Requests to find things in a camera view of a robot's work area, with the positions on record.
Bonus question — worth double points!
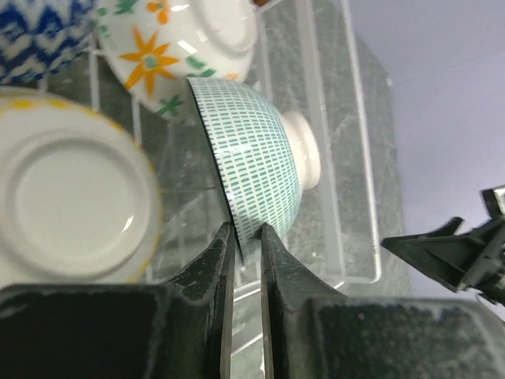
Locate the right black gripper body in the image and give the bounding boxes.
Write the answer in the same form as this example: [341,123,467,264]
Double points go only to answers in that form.
[477,187,504,306]

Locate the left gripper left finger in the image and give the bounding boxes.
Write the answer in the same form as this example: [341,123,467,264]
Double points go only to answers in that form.
[1,223,235,378]

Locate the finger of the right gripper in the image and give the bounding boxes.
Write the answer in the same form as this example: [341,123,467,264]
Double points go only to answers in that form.
[381,217,490,292]

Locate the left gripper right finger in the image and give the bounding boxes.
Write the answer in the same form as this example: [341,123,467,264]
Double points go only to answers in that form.
[261,224,504,378]

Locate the blue yellow sun bowl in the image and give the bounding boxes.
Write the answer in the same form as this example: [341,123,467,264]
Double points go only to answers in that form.
[1,87,163,286]

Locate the plain light teal bowl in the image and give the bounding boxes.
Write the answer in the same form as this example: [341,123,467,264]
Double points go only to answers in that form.
[187,77,321,263]

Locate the star and leaves bowl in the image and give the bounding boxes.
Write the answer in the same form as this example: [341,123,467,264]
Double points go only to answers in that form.
[95,0,258,120]

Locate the red patterned blue bowl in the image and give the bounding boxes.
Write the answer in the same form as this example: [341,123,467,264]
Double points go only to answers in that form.
[1,1,95,84]

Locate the white wire dish rack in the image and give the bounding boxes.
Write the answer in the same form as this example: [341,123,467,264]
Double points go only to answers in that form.
[35,0,383,379]

